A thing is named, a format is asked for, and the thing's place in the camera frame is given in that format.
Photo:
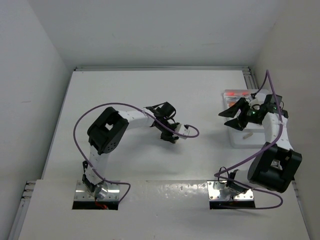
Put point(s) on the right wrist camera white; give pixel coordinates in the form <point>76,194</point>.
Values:
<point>253,100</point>

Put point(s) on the white compartment tray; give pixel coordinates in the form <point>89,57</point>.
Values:
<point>274,125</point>

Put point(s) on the grey brown eraser block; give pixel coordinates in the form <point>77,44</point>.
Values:
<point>247,135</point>

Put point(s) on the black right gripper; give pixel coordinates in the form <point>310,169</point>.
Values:
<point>238,123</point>

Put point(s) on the metal mounting plate left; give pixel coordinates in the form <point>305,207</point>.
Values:
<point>104,192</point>

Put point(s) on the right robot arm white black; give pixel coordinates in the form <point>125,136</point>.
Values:
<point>276,163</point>

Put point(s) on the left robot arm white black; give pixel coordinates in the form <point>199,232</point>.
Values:
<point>106,132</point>

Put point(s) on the pink red highlighter pen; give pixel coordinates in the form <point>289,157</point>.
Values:
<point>236,94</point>

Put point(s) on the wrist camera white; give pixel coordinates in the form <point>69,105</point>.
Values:
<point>253,100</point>
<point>181,131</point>

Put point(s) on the metal mounting plate right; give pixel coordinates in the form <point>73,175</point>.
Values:
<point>219,192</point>

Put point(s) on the metal mounting plate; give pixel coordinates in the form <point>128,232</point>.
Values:
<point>219,192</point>
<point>104,192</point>

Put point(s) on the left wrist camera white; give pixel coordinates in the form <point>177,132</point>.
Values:
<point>181,131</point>

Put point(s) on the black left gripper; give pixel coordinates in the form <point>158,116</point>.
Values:
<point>169,137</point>

